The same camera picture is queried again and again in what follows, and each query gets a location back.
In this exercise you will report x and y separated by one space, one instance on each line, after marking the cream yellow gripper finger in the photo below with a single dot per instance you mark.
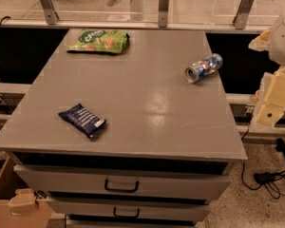
270 107
261 42

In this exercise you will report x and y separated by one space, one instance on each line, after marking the dark blue rxbar wrapper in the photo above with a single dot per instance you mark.
83 119

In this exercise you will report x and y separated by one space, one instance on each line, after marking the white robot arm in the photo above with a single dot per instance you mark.
277 41

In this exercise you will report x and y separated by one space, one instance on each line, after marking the green rice chip bag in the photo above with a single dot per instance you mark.
100 40

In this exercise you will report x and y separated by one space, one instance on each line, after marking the blue silver drink can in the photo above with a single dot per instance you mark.
202 69

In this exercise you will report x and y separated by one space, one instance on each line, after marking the grey drawer cabinet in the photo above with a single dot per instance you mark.
157 123

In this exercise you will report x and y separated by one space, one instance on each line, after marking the brown cardboard box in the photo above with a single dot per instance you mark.
20 206

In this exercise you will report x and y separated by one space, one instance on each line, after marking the right metal bracket post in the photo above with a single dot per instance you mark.
243 11

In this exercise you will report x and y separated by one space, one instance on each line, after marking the metal bracket post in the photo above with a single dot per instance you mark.
51 16
243 11
163 13

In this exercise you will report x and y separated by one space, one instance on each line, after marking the black power adapter with cable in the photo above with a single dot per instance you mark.
267 180

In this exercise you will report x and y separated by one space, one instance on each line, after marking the middle metal bracket post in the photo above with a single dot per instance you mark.
163 13

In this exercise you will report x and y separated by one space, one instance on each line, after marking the top drawer with black handle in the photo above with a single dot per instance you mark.
53 180

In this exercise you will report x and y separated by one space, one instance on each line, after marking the drawer with black handle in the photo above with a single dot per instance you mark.
120 209
53 180

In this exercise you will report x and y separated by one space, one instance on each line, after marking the left metal bracket post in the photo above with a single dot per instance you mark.
51 16

